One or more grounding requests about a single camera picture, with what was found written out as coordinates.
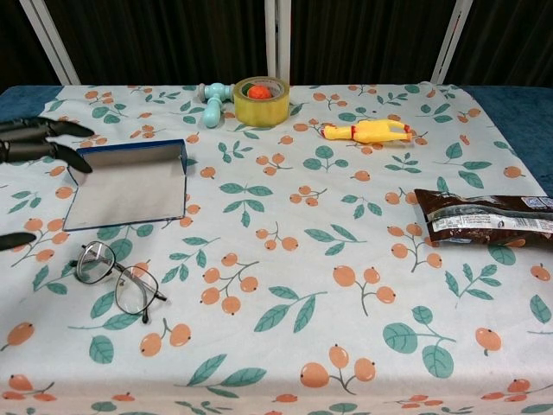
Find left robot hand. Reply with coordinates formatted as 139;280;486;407
0;115;96;252

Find blue eyeglasses box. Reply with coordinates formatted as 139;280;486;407
62;137;189;233

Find black-rimmed eyeglasses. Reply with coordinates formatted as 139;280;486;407
70;240;168;325

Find black pleated curtain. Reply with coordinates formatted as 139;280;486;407
0;0;553;87

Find teal toy hammer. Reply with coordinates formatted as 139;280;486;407
197;82;237;130

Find yellow packing tape roll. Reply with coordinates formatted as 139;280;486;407
232;76;290;127

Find floral print tablecloth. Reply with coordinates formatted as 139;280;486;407
0;81;553;415

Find yellow rubber chicken toy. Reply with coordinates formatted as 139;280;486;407
319;119;414;146

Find brown snack packet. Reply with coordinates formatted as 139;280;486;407
413;188;553;247

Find white frame post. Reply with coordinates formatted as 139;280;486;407
264;0;291;86
19;0;81;86
429;0;474;86

